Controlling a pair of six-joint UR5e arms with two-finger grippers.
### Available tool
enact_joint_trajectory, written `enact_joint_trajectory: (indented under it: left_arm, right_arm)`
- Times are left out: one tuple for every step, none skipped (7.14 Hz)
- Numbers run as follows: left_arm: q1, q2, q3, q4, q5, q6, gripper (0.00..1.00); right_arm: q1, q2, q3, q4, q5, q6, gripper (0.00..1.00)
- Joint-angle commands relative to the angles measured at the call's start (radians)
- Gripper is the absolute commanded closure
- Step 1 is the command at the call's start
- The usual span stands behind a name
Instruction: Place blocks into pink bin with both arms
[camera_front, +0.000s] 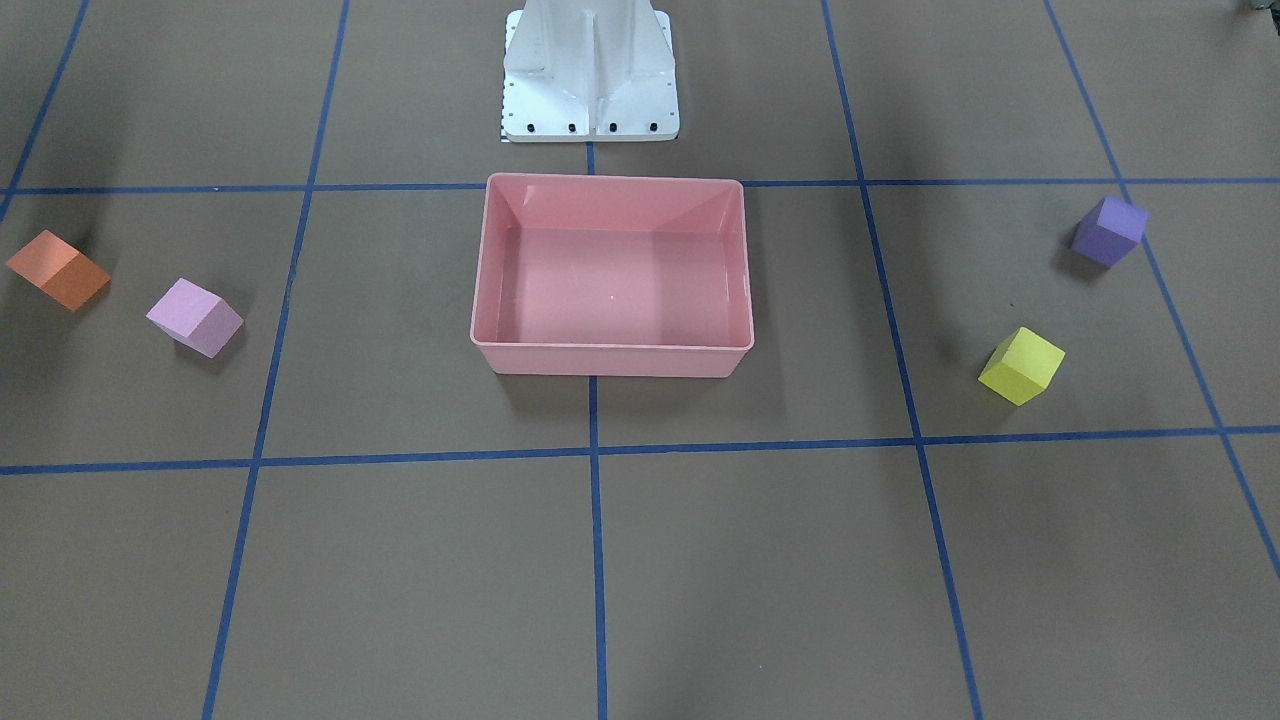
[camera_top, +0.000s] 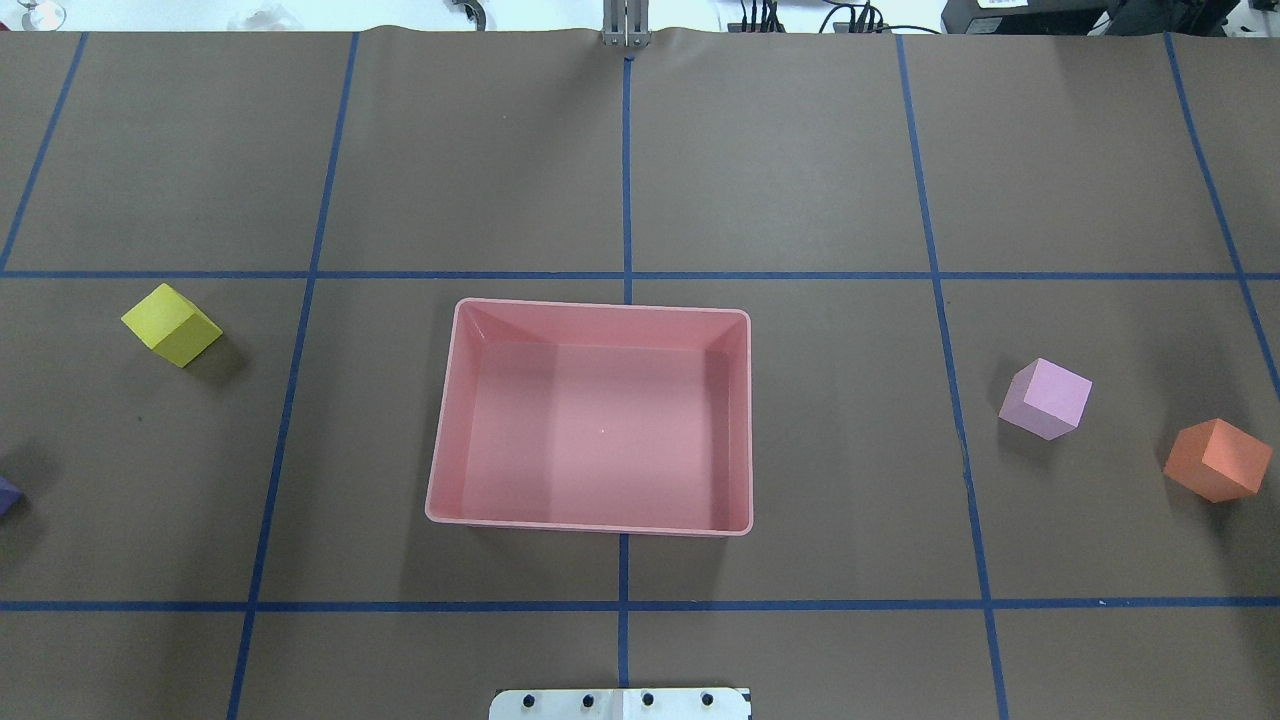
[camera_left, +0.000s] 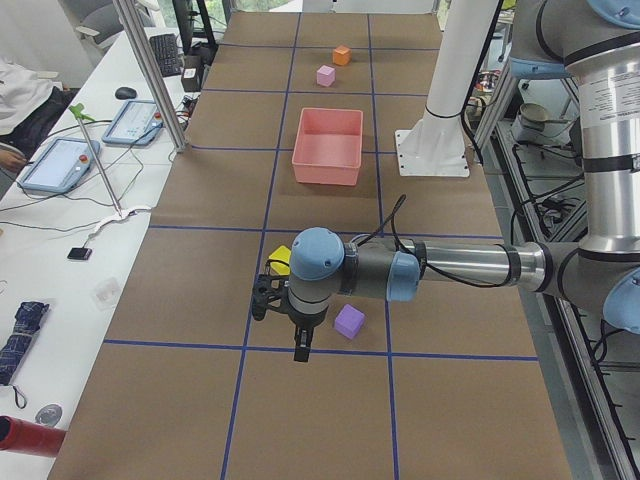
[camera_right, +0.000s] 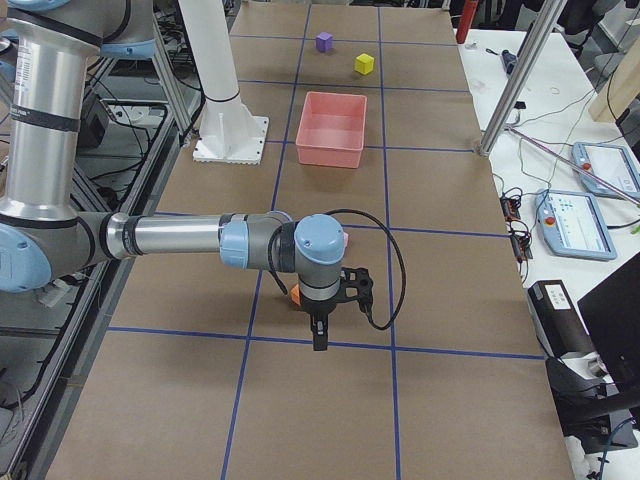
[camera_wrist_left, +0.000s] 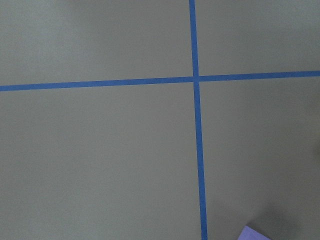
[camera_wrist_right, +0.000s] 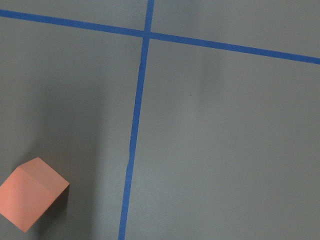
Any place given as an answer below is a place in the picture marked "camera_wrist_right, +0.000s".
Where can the orange foam block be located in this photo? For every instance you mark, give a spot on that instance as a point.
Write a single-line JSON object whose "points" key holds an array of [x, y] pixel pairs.
{"points": [[29, 192]]}

